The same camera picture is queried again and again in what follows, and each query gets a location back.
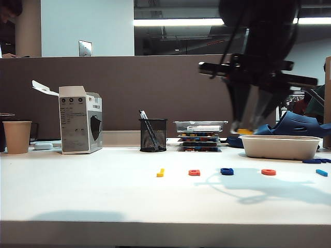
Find brown cardboard box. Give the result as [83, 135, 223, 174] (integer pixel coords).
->
[324, 56, 331, 149]

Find red black chair back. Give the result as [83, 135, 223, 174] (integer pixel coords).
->
[294, 99, 310, 116]

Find white whiteboard marker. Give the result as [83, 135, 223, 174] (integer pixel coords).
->
[186, 126, 223, 133]

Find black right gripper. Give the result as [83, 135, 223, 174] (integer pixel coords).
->
[198, 53, 319, 129]

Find silver wall plate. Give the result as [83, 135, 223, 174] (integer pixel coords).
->
[78, 40, 93, 57]

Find long ceiling light strip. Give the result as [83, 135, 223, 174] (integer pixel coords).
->
[133, 17, 331, 27]

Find clear black pen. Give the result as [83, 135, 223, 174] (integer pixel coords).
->
[139, 110, 161, 151]

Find beige oval paper bowl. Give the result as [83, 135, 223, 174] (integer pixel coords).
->
[238, 135, 323, 161]

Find dark blue rubber slipper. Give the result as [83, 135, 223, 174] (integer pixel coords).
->
[226, 123, 275, 149]
[271, 111, 331, 139]

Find grey partition base rail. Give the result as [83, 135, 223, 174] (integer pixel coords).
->
[102, 130, 182, 148]

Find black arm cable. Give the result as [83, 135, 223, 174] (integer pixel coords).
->
[219, 10, 249, 66]

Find person in white shirt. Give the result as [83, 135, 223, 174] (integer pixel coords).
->
[0, 0, 29, 59]

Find black mesh pen holder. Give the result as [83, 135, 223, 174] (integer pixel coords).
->
[139, 118, 168, 153]

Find black computer monitor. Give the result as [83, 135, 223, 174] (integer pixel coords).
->
[280, 94, 306, 114]

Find clear plastic tray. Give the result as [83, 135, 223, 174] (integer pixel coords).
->
[172, 120, 229, 134]

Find dark grey monitor stand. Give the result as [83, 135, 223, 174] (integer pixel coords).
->
[304, 87, 325, 108]

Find brown paper cup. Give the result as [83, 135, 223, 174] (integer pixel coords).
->
[2, 120, 33, 155]

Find brown desk partition panel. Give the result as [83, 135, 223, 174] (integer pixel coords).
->
[0, 53, 277, 140]

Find white grey face mask box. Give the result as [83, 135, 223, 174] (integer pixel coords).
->
[32, 80, 103, 155]

